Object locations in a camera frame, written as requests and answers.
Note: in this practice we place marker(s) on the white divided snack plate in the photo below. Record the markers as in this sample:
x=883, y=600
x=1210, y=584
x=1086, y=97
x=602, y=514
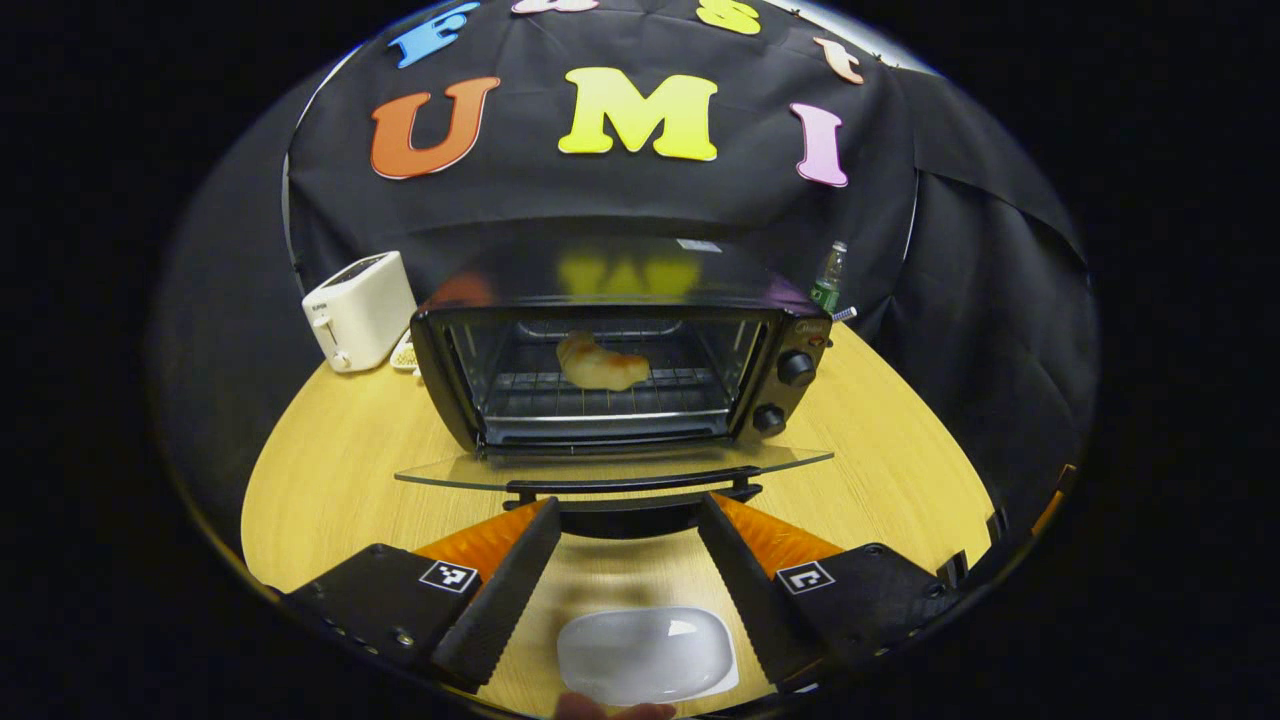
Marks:
x=405, y=355

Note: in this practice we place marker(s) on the white toaster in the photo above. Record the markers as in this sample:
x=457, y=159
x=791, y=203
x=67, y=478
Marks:
x=365, y=310

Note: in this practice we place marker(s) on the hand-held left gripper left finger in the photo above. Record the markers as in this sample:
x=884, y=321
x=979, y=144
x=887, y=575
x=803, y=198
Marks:
x=515, y=585

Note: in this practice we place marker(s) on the golden croissant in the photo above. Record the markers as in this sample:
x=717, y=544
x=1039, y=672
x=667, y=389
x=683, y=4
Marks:
x=600, y=368

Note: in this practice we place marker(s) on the green plastic bottle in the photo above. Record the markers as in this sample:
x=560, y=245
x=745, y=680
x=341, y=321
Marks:
x=828, y=285

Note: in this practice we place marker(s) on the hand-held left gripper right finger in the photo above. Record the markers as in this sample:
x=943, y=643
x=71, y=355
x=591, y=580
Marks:
x=745, y=590

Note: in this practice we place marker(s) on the white rounded plate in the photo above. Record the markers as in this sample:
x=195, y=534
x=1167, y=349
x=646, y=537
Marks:
x=640, y=655

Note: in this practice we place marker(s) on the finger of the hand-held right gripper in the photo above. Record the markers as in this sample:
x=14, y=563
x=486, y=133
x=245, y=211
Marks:
x=1050, y=505
x=955, y=572

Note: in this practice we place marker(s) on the black electric oven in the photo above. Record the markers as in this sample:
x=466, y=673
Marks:
x=795, y=368

